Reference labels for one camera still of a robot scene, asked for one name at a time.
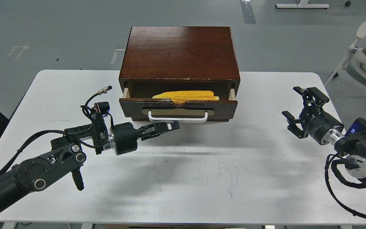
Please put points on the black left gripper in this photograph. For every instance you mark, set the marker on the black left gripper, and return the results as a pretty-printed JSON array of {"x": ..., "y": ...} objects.
[{"x": 124, "y": 136}]

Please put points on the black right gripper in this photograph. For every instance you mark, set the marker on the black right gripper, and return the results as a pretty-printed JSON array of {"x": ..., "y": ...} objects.
[{"x": 313, "y": 121}]

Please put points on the wooden drawer with white handle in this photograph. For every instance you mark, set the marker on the wooden drawer with white handle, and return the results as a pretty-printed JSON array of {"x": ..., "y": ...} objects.
[{"x": 193, "y": 111}]

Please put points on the yellow corn cob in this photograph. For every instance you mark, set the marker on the yellow corn cob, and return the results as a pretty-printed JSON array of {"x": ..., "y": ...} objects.
[{"x": 187, "y": 95}]

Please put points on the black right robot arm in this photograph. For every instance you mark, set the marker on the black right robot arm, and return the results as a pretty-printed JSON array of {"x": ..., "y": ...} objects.
[{"x": 350, "y": 167}]

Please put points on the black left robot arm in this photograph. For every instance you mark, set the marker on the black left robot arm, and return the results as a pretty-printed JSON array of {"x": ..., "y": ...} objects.
[{"x": 66, "y": 155}]

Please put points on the dark wooden cabinet box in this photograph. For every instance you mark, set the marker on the dark wooden cabinet box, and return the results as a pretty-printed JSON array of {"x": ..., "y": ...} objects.
[{"x": 180, "y": 53}]

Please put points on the white table base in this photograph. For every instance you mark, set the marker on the white table base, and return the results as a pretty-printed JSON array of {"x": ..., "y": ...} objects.
[{"x": 302, "y": 4}]

